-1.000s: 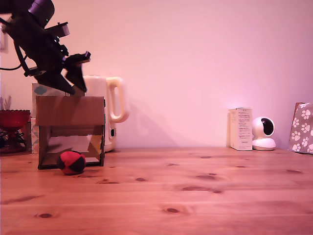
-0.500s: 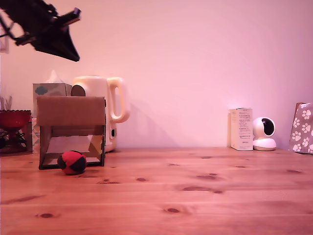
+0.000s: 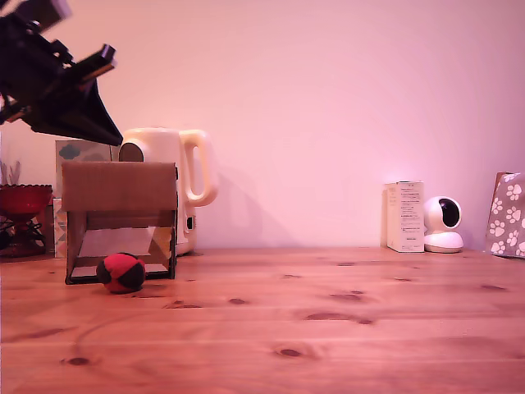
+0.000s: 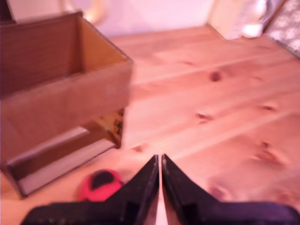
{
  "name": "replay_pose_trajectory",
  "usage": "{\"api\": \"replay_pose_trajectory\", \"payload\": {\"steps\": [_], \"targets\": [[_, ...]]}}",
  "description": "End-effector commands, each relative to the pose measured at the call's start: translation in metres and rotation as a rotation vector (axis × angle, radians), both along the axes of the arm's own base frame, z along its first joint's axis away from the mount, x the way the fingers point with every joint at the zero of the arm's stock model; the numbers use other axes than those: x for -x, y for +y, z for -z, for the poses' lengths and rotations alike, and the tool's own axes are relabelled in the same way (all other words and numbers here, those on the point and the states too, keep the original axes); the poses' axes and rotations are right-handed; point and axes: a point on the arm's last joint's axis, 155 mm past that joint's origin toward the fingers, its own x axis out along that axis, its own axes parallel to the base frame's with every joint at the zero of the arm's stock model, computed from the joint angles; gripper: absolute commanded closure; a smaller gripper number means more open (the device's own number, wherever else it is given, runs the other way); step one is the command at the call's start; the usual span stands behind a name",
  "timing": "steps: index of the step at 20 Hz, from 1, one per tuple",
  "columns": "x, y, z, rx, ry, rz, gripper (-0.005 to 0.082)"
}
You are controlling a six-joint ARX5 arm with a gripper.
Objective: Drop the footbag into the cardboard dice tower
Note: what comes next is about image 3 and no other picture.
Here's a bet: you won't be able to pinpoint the red and black footbag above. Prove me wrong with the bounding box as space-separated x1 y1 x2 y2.
96 252 147 295

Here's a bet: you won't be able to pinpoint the cardboard dice tower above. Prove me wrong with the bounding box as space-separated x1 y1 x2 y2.
61 161 180 286

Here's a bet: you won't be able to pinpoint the grey cloud print tissue box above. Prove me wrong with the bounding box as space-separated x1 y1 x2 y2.
54 139 122 200

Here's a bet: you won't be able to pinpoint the pale dried plant sprigs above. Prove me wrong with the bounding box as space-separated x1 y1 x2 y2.
0 160 21 186

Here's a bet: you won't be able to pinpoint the cream electric kettle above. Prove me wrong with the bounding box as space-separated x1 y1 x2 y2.
118 126 219 256

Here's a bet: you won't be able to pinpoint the triangle pattern tissue box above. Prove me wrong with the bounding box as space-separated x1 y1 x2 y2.
52 197 69 259

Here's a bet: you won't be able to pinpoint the dark brown box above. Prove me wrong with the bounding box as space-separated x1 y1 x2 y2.
42 204 55 254

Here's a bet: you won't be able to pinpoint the white printed carton box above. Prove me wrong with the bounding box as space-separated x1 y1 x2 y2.
383 180 426 253

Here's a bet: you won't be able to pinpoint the grey paw print bag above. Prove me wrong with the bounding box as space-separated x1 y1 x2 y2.
485 171 525 259

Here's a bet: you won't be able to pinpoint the red glass pedestal bowl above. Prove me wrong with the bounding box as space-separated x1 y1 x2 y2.
0 183 53 258

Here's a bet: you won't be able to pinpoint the thin black cord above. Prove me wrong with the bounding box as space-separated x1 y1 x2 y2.
0 217 45 247

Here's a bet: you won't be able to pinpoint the small white round camera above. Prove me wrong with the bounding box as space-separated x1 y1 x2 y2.
422 195 465 254

